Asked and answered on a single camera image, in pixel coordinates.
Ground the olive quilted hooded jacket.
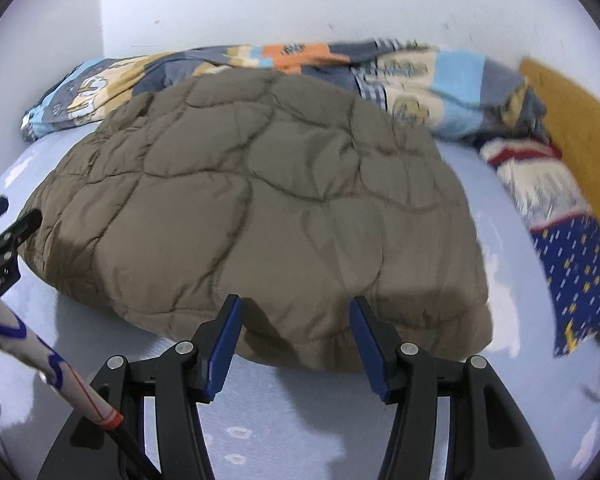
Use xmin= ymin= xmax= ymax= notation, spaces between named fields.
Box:
xmin=17 ymin=67 xmax=495 ymax=373

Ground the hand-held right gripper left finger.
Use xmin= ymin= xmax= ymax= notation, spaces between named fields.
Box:
xmin=35 ymin=294 xmax=244 ymax=480

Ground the wooden headboard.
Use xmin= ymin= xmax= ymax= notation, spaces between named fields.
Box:
xmin=517 ymin=57 xmax=600 ymax=256

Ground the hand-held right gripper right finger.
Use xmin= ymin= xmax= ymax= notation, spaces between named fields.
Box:
xmin=349 ymin=295 xmax=556 ymax=480

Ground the striped and star print pillow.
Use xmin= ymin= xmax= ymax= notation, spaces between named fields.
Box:
xmin=477 ymin=137 xmax=600 ymax=358

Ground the patchwork printed quilt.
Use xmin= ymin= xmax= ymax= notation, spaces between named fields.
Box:
xmin=20 ymin=37 xmax=551 ymax=143

